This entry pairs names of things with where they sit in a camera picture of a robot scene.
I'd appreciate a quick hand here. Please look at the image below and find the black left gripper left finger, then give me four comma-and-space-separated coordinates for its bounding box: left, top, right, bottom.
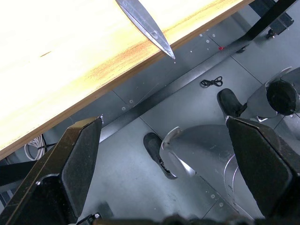
0, 114, 104, 225

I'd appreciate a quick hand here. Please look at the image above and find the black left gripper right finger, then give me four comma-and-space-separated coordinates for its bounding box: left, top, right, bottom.
225, 115, 300, 218

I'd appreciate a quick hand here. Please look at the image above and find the silver robot right leg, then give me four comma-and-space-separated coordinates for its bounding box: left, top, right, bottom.
243, 67, 300, 122

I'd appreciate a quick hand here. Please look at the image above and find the black robot right foot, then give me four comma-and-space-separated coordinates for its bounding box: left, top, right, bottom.
217, 88, 248, 117

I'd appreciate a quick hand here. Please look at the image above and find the black robot foot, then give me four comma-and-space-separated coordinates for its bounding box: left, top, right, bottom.
143, 132, 179, 180
217, 88, 248, 117

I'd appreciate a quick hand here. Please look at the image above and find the black robot left foot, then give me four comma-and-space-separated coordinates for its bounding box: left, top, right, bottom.
143, 132, 179, 180

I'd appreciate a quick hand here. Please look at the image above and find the black box on casters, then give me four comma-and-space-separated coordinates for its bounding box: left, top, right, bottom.
265, 11, 295, 39

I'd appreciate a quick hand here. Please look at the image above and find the black table leg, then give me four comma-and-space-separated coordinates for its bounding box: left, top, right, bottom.
243, 0, 298, 42

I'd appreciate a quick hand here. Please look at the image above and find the silver pointed metal blade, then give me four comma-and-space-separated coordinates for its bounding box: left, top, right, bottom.
115, 0, 176, 60

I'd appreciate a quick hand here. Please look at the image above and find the black table frame bar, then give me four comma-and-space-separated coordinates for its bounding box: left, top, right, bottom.
0, 159, 39, 187

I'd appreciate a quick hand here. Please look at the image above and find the white coiled cable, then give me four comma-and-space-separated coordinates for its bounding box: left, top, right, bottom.
24, 137, 47, 161

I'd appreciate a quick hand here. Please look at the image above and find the black cord loop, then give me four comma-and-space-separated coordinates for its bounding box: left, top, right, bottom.
200, 76, 224, 89

